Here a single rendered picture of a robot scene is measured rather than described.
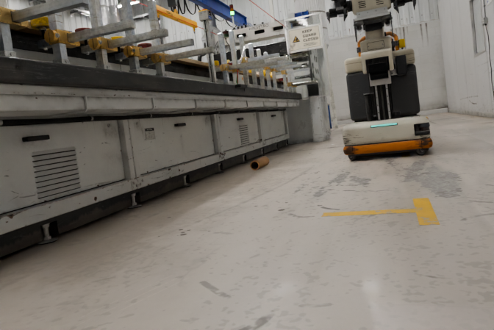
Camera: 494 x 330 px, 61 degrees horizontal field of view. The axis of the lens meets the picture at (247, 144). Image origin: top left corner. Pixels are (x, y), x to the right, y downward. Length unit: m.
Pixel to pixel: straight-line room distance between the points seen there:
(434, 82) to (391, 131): 9.05
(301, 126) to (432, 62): 6.74
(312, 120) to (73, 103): 4.51
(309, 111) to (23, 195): 4.74
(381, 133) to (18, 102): 2.43
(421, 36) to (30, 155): 11.24
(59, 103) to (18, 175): 0.34
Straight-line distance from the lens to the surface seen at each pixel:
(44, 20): 1.89
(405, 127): 3.24
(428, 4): 12.49
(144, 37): 1.91
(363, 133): 3.25
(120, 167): 2.38
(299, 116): 6.11
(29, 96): 1.66
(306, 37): 6.01
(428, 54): 12.30
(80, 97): 1.85
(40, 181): 1.96
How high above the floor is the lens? 0.39
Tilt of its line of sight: 3 degrees down
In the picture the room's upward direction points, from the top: 7 degrees counter-clockwise
